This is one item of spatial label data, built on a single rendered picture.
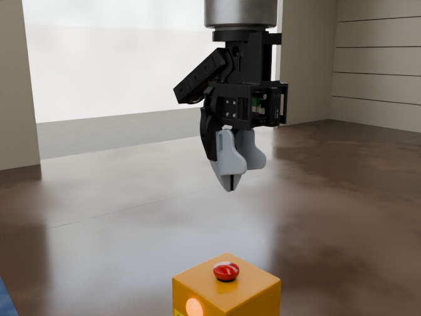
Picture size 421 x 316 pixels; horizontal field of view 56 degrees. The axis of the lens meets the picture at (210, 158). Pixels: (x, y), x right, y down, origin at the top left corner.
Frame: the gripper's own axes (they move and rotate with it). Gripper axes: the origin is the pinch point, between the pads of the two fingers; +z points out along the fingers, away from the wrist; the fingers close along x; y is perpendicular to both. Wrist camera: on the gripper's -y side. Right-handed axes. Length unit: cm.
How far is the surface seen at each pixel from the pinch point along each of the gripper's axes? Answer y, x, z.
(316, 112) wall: -430, 689, 105
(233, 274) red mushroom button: 1.9, -0.2, 13.8
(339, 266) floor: -83, 192, 123
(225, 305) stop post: 5.0, -4.9, 15.2
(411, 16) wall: -271, 720, -78
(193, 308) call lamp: 0.6, -6.9, 17.0
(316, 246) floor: -110, 205, 123
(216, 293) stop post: 2.2, -3.9, 15.2
